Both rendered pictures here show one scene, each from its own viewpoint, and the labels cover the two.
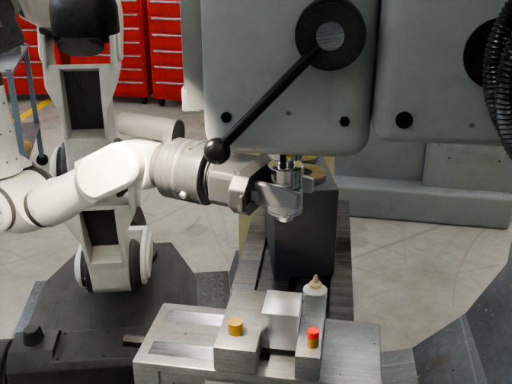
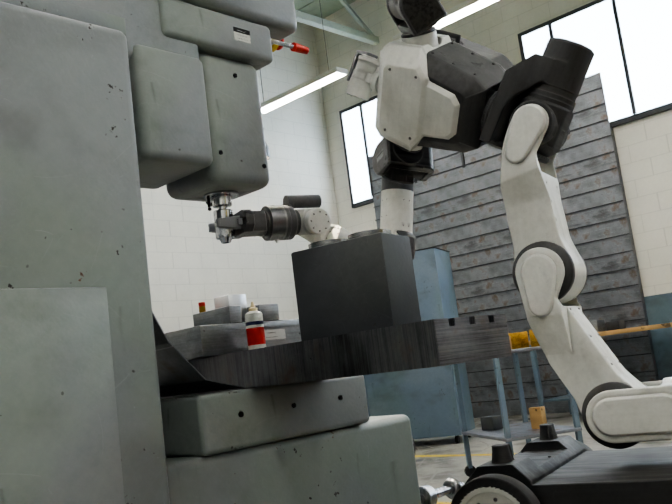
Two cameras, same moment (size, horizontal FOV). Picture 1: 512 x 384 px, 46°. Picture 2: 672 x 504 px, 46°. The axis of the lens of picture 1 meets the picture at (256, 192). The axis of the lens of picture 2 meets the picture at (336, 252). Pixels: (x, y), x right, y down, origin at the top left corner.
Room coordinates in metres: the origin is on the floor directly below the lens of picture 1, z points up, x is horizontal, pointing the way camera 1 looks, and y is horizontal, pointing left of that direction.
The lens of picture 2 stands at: (2.07, -1.42, 0.86)
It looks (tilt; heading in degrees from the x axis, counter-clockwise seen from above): 8 degrees up; 126
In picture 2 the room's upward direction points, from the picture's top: 7 degrees counter-clockwise
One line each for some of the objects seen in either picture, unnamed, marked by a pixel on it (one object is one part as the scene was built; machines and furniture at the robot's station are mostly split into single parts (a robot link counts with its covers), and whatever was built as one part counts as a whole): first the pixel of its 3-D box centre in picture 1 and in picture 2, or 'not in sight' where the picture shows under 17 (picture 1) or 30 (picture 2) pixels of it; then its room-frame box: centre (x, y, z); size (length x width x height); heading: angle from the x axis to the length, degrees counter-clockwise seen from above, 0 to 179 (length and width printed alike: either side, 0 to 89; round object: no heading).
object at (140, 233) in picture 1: (115, 257); (642, 410); (1.52, 0.40, 0.68); 0.21 x 0.20 x 0.13; 6
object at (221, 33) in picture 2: not in sight; (191, 48); (0.74, -0.08, 1.68); 0.34 x 0.24 x 0.10; 83
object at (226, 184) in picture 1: (224, 178); (259, 224); (0.78, 0.04, 1.23); 0.13 x 0.12 x 0.10; 155
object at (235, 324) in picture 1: (235, 326); not in sight; (0.71, 0.03, 1.04); 0.02 x 0.02 x 0.02
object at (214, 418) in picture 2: not in sight; (244, 414); (0.74, -0.04, 0.78); 0.50 x 0.35 x 0.12; 83
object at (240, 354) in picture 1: (244, 328); (250, 316); (0.74, 0.02, 1.01); 0.15 x 0.06 x 0.04; 171
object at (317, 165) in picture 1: (298, 207); (355, 285); (1.14, -0.09, 1.02); 0.22 x 0.12 x 0.20; 4
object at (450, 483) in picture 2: not in sight; (443, 491); (0.95, 0.47, 0.50); 0.22 x 0.06 x 0.06; 83
